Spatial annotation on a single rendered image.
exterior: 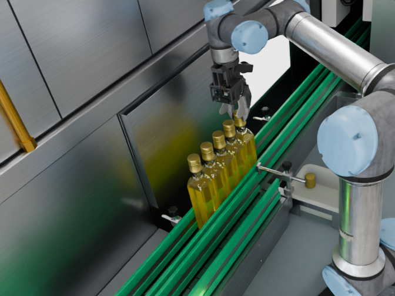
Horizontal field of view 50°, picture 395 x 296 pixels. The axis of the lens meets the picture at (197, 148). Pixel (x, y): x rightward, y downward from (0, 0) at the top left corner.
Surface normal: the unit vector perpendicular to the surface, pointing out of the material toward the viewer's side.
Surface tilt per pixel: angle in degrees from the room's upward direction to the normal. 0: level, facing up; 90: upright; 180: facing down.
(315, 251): 0
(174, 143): 90
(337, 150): 82
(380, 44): 90
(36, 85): 90
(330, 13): 90
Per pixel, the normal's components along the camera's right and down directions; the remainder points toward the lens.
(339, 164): -0.87, 0.27
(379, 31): -0.58, 0.58
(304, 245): -0.18, -0.78
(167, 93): 0.80, 0.24
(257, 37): 0.49, 0.45
